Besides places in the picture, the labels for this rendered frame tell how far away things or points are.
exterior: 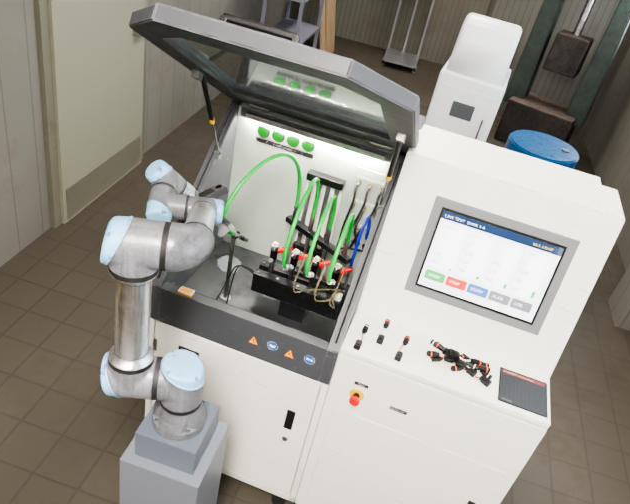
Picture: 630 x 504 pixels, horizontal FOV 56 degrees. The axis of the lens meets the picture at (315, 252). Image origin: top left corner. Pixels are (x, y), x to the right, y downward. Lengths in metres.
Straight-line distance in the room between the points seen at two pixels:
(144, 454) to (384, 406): 0.80
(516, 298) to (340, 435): 0.80
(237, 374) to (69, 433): 0.97
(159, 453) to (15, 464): 1.16
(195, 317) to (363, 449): 0.78
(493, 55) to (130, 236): 4.42
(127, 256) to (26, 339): 2.01
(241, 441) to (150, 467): 0.73
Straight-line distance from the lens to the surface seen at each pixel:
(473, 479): 2.30
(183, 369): 1.64
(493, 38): 5.47
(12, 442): 2.96
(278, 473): 2.58
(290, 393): 2.22
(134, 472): 1.89
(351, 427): 2.24
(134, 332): 1.55
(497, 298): 2.10
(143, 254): 1.39
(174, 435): 1.76
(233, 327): 2.11
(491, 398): 2.05
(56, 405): 3.06
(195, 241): 1.40
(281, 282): 2.19
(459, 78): 5.39
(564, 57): 6.70
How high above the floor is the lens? 2.33
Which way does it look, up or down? 35 degrees down
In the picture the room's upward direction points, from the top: 13 degrees clockwise
